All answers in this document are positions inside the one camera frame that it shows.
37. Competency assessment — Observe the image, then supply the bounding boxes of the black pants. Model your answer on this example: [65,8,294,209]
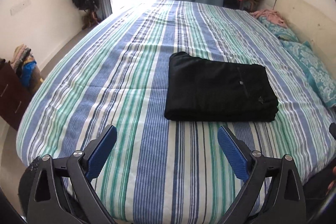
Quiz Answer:
[164,52,278,122]

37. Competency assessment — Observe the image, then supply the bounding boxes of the dark brown wooden dresser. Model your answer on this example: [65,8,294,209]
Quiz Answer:
[1,60,44,130]

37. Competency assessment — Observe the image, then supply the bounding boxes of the teal patterned pillow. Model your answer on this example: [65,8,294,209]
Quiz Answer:
[257,16,335,108]

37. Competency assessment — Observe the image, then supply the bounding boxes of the striped bed cover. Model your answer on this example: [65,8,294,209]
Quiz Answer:
[16,1,335,223]

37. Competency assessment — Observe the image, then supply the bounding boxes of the pile of clothes on dresser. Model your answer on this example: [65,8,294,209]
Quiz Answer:
[10,44,37,88]

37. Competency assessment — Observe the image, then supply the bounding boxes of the cream headboard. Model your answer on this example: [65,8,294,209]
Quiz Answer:
[274,0,336,77]

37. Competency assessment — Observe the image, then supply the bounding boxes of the pink cloth on bed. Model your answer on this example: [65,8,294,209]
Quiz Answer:
[250,9,288,28]

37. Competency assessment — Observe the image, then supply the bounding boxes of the white wall switch plate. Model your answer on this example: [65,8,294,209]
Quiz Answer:
[10,0,31,16]

